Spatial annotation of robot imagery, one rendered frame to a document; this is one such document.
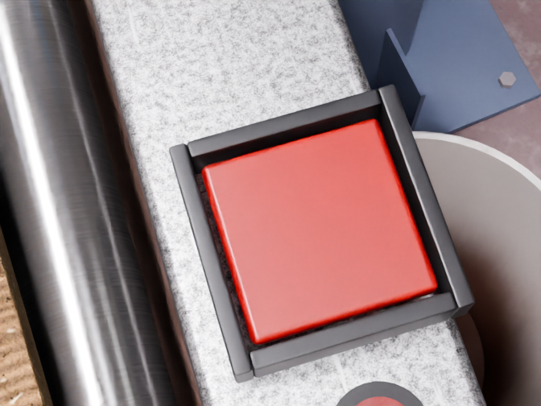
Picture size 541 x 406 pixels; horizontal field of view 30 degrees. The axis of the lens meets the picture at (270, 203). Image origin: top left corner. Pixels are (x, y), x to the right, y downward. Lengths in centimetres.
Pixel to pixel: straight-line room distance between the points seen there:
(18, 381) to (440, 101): 109
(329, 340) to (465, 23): 113
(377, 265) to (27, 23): 15
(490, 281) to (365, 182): 84
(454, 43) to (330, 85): 105
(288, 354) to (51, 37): 14
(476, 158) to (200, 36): 62
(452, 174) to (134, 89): 68
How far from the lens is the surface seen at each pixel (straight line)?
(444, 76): 137
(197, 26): 36
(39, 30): 36
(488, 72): 138
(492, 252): 110
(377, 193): 32
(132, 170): 38
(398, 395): 32
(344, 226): 31
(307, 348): 30
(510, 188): 98
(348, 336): 30
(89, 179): 34
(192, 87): 35
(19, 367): 31
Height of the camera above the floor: 123
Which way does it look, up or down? 72 degrees down
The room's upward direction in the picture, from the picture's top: 1 degrees counter-clockwise
